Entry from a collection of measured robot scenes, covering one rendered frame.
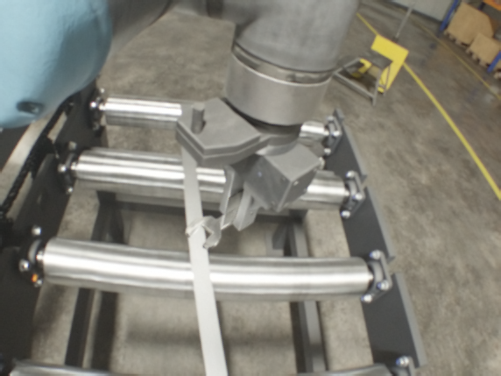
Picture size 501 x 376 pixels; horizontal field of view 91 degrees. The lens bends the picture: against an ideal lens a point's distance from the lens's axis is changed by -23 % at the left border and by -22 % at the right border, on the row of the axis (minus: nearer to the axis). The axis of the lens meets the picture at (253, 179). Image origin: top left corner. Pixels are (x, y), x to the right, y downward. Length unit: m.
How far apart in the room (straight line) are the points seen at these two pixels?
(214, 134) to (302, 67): 0.09
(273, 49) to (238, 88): 0.05
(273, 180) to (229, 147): 0.07
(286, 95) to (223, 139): 0.06
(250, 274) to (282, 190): 0.43
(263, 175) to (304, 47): 0.14
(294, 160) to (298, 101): 0.07
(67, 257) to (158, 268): 0.21
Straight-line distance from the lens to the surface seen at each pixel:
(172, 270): 0.69
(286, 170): 0.29
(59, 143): 0.96
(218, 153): 0.24
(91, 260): 0.72
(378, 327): 0.92
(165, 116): 1.07
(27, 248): 0.80
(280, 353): 1.64
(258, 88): 0.24
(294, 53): 0.23
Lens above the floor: 1.54
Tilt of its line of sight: 47 degrees down
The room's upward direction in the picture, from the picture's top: 18 degrees clockwise
